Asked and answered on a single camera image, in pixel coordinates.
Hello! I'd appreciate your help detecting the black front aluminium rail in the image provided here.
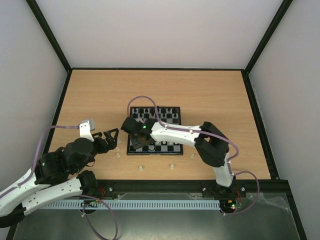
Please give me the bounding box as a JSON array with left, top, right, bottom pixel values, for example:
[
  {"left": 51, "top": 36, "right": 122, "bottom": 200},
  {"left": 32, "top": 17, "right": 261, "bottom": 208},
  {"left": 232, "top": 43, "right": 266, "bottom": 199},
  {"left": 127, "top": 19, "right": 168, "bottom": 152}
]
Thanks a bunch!
[{"left": 87, "top": 179, "right": 293, "bottom": 200}]

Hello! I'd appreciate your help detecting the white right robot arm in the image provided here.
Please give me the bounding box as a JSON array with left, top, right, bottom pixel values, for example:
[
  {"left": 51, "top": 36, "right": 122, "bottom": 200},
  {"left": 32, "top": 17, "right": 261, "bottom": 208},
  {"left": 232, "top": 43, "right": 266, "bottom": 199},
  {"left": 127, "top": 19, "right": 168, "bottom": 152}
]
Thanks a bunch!
[{"left": 121, "top": 117, "right": 239, "bottom": 196}]

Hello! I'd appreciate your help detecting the light blue cable duct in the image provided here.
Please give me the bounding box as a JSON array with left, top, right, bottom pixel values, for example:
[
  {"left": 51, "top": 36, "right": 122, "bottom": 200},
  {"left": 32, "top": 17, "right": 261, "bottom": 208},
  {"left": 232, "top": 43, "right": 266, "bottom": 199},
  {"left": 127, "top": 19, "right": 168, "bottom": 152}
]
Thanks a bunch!
[{"left": 41, "top": 199, "right": 221, "bottom": 211}]

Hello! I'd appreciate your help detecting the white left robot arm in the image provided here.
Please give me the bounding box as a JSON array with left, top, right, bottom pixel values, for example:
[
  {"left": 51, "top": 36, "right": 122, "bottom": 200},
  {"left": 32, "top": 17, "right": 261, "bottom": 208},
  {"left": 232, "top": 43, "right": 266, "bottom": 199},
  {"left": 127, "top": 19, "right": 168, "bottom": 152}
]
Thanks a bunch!
[{"left": 0, "top": 128, "right": 119, "bottom": 228}]

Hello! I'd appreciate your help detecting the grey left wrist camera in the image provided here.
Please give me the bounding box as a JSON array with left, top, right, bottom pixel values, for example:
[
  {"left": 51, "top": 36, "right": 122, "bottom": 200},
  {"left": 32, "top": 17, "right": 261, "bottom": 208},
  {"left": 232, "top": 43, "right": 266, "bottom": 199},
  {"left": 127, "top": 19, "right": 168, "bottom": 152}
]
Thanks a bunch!
[{"left": 79, "top": 119, "right": 95, "bottom": 142}]

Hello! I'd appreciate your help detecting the black frame post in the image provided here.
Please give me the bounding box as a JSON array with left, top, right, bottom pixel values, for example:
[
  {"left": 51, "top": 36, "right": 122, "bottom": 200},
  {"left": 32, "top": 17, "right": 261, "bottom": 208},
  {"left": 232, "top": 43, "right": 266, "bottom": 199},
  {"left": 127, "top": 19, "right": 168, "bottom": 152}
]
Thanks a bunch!
[
  {"left": 244, "top": 0, "right": 293, "bottom": 75},
  {"left": 26, "top": 0, "right": 72, "bottom": 73}
]

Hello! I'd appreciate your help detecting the black right frame post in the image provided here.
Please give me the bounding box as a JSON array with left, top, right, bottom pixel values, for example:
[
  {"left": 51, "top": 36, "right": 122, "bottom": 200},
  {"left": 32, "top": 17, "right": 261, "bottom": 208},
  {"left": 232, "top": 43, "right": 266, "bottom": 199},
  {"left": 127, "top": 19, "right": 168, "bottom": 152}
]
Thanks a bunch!
[{"left": 244, "top": 0, "right": 293, "bottom": 75}]

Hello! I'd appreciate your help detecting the black left frame post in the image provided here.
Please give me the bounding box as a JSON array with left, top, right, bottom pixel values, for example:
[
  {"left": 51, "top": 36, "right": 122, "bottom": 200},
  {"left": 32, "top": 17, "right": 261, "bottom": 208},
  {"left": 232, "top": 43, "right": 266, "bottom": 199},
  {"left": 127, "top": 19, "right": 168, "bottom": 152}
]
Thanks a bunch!
[{"left": 26, "top": 0, "right": 72, "bottom": 73}]

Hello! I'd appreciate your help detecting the black and grey chessboard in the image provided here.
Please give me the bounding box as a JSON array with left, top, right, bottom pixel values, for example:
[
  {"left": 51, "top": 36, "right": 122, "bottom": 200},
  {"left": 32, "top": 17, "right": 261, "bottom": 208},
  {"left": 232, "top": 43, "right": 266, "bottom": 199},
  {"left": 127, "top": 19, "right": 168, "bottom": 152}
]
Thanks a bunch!
[{"left": 126, "top": 106, "right": 184, "bottom": 156}]

